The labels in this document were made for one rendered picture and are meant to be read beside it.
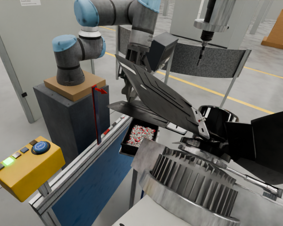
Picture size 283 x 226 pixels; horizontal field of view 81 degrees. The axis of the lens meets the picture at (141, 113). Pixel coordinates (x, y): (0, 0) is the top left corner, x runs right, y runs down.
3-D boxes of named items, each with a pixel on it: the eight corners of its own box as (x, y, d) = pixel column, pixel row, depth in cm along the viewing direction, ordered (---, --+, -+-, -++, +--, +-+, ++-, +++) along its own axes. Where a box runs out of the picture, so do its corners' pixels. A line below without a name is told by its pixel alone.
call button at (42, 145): (40, 155, 52) (38, 152, 51) (31, 150, 53) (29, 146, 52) (51, 147, 54) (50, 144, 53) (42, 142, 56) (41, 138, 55)
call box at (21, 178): (24, 206, 49) (9, 187, 43) (3, 188, 52) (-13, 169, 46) (67, 166, 61) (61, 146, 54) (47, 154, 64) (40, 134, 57)
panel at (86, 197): (73, 250, 108) (48, 205, 67) (73, 249, 108) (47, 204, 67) (136, 159, 166) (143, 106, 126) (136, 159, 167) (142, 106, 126)
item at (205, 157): (225, 171, 51) (227, 164, 51) (226, 167, 39) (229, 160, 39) (183, 151, 58) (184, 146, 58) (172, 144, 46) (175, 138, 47)
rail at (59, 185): (42, 217, 63) (35, 208, 59) (34, 211, 65) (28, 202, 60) (148, 105, 128) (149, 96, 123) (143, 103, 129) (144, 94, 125)
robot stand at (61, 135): (65, 180, 155) (32, 86, 94) (90, 159, 176) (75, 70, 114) (88, 200, 144) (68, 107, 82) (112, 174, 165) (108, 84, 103)
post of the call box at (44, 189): (45, 197, 62) (35, 180, 54) (39, 193, 63) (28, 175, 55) (52, 190, 64) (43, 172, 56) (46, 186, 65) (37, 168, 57)
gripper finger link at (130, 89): (116, 102, 63) (120, 78, 60) (124, 99, 68) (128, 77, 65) (123, 105, 62) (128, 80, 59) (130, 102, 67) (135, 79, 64)
